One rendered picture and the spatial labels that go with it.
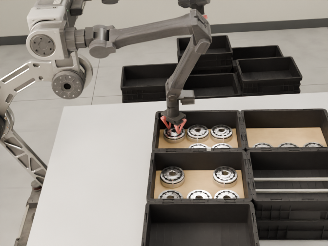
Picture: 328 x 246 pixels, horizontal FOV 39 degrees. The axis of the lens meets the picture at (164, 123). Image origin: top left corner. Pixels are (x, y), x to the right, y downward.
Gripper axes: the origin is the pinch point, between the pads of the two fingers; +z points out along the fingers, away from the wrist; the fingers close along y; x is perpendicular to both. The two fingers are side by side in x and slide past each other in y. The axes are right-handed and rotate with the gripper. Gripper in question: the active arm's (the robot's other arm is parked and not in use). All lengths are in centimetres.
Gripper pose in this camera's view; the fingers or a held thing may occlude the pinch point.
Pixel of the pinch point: (174, 129)
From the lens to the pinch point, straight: 221.1
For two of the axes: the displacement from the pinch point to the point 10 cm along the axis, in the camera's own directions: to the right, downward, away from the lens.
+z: 0.5, 8.1, 5.9
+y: -7.3, -3.8, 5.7
